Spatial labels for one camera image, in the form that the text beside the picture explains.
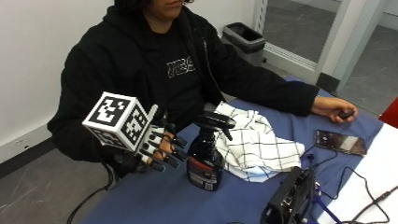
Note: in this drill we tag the small black handheld device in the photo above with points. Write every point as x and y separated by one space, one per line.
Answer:
344 114

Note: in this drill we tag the black smartphone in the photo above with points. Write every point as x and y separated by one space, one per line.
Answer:
340 142

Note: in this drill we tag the black spray bottle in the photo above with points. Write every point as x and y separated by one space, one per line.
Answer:
205 161

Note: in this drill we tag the blue tablecloth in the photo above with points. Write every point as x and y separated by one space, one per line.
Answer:
165 202

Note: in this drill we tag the red chair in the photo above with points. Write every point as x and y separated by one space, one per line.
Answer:
390 115

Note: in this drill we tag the white cube with black markers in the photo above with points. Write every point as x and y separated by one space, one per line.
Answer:
117 119

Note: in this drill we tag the white table sheet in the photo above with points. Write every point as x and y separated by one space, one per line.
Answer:
372 174

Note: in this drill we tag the white checked cloth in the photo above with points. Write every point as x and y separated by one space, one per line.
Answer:
257 146

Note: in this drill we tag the the person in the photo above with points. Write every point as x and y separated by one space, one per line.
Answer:
123 62

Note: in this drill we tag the black box device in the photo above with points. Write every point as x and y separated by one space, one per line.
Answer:
290 199

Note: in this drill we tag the grey trash bin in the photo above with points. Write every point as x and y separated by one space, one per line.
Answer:
243 42

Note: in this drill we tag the glass door with white frame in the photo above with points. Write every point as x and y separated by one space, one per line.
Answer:
302 31

